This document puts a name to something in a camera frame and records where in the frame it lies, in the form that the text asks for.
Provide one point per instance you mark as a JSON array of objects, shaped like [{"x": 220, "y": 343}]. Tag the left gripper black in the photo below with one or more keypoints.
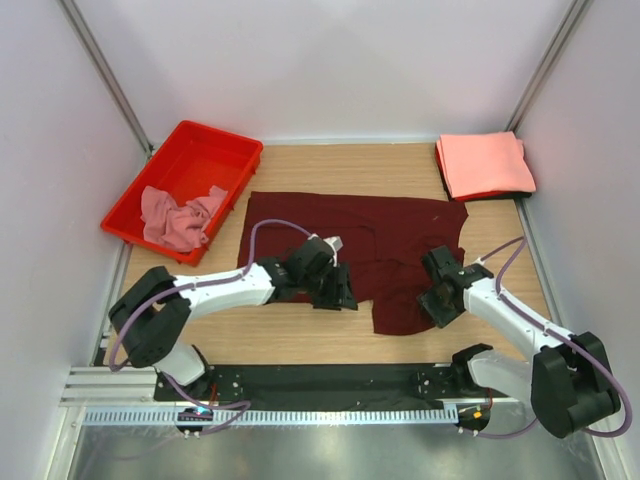
[{"x": 340, "y": 293}]

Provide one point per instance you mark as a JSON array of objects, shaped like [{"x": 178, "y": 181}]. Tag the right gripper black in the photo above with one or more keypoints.
[{"x": 440, "y": 317}]

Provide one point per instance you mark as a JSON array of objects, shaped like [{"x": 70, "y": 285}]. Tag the dark maroon t shirt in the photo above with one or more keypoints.
[{"x": 384, "y": 240}]

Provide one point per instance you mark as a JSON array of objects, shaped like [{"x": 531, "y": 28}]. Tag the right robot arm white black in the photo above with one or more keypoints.
[{"x": 565, "y": 378}]

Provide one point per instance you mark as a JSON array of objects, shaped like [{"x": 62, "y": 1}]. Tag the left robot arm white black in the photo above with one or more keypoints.
[{"x": 150, "y": 317}]

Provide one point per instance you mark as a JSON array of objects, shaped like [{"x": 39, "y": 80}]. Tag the folded salmon pink t shirt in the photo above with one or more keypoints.
[{"x": 485, "y": 162}]

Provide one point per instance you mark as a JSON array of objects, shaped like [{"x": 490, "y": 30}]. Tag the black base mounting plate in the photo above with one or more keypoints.
[{"x": 341, "y": 387}]

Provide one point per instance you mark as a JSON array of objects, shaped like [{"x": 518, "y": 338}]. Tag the folded red t shirt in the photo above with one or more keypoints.
[{"x": 440, "y": 167}]

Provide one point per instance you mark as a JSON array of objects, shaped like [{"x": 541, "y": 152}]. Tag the pink crumpled t shirt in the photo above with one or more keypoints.
[{"x": 174, "y": 227}]

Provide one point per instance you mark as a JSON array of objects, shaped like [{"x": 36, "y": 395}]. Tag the red plastic bin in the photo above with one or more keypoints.
[{"x": 188, "y": 163}]

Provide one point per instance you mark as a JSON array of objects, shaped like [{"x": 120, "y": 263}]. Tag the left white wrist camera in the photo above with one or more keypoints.
[{"x": 333, "y": 243}]

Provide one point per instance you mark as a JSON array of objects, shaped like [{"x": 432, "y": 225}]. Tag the slotted white cable duct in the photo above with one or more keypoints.
[{"x": 183, "y": 417}]

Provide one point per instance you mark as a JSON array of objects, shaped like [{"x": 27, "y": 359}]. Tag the aluminium front rail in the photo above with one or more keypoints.
[{"x": 99, "y": 384}]

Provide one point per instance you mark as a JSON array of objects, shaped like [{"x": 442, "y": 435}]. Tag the right aluminium frame post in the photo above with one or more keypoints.
[{"x": 561, "y": 38}]

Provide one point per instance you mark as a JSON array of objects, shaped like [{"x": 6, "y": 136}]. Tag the aluminium frame post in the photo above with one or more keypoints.
[
  {"x": 561, "y": 38},
  {"x": 96, "y": 56}
]

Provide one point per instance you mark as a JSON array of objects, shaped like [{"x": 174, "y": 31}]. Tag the left aluminium frame post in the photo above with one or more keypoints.
[{"x": 96, "y": 56}]

